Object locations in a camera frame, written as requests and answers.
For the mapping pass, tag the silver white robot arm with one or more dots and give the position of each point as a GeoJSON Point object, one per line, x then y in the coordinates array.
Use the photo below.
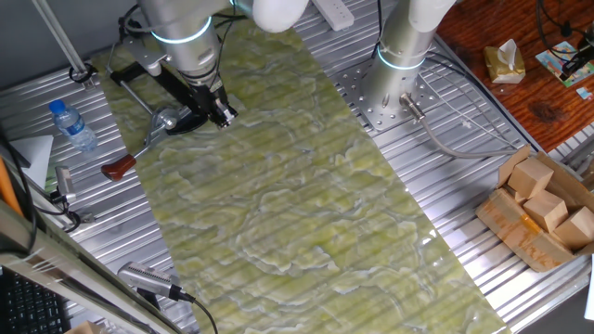
{"type": "Point", "coordinates": [190, 46]}

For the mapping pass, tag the colourful picture card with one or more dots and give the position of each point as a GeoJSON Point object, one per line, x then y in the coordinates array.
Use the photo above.
{"type": "Point", "coordinates": [552, 62]}

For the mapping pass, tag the brown wooden desk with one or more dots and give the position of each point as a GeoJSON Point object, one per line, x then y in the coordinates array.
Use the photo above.
{"type": "Point", "coordinates": [533, 106]}

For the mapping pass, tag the white paper sheet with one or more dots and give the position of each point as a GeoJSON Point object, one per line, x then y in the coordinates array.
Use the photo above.
{"type": "Point", "coordinates": [34, 155]}

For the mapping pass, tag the brown cardboard box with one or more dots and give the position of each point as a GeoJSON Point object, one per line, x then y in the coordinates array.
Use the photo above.
{"type": "Point", "coordinates": [515, 232]}

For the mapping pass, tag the green marble pattern mat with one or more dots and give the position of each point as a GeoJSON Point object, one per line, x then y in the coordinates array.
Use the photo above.
{"type": "Point", "coordinates": [278, 209]}

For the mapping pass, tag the black keyboard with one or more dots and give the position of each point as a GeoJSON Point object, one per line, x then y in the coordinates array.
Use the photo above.
{"type": "Point", "coordinates": [28, 311]}

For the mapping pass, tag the wooden cube block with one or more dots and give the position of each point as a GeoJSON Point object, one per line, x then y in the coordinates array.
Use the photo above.
{"type": "Point", "coordinates": [547, 211]}
{"type": "Point", "coordinates": [531, 178]}
{"type": "Point", "coordinates": [575, 229]}

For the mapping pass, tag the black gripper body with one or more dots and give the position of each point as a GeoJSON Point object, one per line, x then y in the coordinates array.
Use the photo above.
{"type": "Point", "coordinates": [209, 95]}

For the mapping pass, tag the white power strip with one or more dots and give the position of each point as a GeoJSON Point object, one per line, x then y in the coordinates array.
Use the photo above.
{"type": "Point", "coordinates": [334, 13]}

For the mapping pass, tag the grey aluminium frame beam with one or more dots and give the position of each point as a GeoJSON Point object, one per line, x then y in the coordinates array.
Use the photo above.
{"type": "Point", "coordinates": [69, 273]}

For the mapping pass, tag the large wooden block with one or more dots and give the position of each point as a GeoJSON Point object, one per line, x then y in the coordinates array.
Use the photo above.
{"type": "Point", "coordinates": [83, 328]}

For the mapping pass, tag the white stand rod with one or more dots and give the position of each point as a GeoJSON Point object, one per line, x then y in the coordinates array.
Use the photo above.
{"type": "Point", "coordinates": [60, 39]}

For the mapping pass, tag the orange rod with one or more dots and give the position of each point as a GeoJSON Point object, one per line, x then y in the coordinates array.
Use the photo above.
{"type": "Point", "coordinates": [8, 185]}

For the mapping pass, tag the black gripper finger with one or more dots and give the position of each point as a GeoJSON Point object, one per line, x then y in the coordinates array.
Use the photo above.
{"type": "Point", "coordinates": [218, 117]}
{"type": "Point", "coordinates": [231, 113]}

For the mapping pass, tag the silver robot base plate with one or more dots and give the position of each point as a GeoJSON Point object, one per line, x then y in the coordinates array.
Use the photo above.
{"type": "Point", "coordinates": [357, 99]}

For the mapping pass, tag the small blue card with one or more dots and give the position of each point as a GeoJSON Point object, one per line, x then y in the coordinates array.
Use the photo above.
{"type": "Point", "coordinates": [584, 93]}

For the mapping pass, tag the silver angle bracket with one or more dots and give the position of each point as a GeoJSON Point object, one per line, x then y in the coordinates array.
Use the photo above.
{"type": "Point", "coordinates": [89, 83]}

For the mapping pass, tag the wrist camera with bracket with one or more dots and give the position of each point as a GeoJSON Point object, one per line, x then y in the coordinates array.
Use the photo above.
{"type": "Point", "coordinates": [146, 55]}

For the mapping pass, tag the white board edge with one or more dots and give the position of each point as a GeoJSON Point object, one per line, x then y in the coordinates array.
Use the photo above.
{"type": "Point", "coordinates": [590, 297]}

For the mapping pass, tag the clear water bottle blue label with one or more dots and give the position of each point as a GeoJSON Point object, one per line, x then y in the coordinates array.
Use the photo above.
{"type": "Point", "coordinates": [72, 125]}

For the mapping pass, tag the black clip mount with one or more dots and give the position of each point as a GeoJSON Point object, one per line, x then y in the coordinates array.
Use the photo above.
{"type": "Point", "coordinates": [577, 62]}

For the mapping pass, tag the silver depth camera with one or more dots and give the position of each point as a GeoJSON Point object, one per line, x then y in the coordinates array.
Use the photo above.
{"type": "Point", "coordinates": [144, 277]}

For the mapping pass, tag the yellow tissue pack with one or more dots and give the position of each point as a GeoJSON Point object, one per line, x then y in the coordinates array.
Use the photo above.
{"type": "Point", "coordinates": [503, 65]}

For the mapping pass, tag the tiny wooden block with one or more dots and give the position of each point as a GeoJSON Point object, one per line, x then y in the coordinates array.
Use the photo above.
{"type": "Point", "coordinates": [516, 196]}

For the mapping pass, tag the black C-clamp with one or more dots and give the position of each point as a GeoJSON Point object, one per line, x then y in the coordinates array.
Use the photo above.
{"type": "Point", "coordinates": [190, 125]}

